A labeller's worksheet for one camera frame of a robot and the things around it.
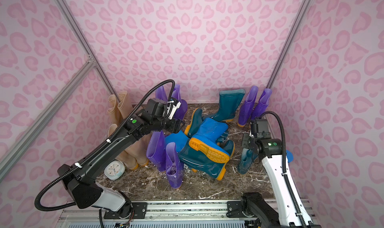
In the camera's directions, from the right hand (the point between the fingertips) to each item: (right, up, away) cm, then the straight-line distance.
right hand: (248, 139), depth 75 cm
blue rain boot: (-36, -3, +18) cm, 41 cm away
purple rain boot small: (+5, +17, +14) cm, 22 cm away
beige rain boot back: (-67, +18, +11) cm, 70 cm away
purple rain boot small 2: (+11, +18, +9) cm, 23 cm away
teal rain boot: (-4, -6, -10) cm, 12 cm away
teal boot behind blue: (-26, +9, +28) cm, 39 cm away
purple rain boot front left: (-44, -3, -8) cm, 45 cm away
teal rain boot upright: (-5, +21, +16) cm, 27 cm away
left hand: (-33, +9, -2) cm, 35 cm away
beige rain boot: (-72, +12, +8) cm, 73 cm away
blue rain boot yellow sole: (-21, -1, +8) cm, 22 cm away
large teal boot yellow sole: (-29, -12, +13) cm, 34 cm away
